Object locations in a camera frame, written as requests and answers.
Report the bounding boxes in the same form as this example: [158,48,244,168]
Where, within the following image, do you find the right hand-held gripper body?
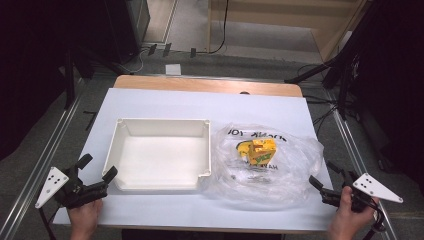
[321,171,404,213]

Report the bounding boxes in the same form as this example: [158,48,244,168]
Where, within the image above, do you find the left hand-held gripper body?
[34,166,109,210]

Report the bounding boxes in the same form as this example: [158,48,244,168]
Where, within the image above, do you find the clear plastic bag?
[203,122,325,209]

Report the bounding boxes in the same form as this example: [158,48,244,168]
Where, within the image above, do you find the white plastic tray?
[101,117,212,192]

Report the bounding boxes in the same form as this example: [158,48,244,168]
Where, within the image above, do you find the yellow carton box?
[235,137,278,166]

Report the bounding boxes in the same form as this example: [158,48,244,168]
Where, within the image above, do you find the person's left hand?
[67,198,104,240]

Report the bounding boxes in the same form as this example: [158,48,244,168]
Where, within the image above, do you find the person's right hand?
[327,185,381,240]

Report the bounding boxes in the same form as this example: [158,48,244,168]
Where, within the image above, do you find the black upright stand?
[63,49,77,110]

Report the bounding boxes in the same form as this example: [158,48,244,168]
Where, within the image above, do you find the black tripod stand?
[283,54,363,119]

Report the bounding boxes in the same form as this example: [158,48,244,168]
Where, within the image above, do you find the black curtain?
[346,0,424,191]
[0,0,111,161]

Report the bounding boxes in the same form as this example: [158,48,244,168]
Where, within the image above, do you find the white table mat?
[53,87,334,233]

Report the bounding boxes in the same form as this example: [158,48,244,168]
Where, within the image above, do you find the white paper sheet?
[165,63,182,76]

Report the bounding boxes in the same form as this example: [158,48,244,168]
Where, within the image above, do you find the wooden table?
[99,74,329,234]

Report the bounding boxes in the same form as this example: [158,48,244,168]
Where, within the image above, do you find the dark cabinet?
[103,0,151,65]

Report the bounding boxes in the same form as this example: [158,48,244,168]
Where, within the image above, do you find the light wooden shelf unit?
[207,0,372,63]

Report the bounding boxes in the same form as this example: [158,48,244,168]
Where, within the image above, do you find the metal floor rail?
[324,89,399,240]
[0,94,86,240]

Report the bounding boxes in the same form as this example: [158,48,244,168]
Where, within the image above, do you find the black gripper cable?
[363,199,388,240]

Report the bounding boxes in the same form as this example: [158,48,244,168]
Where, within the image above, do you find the black floor cables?
[301,63,341,138]

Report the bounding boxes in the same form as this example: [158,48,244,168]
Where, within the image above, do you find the white floor cable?
[119,48,149,74]

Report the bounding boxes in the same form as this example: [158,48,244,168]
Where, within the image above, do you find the black hanging cable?
[196,0,231,55]

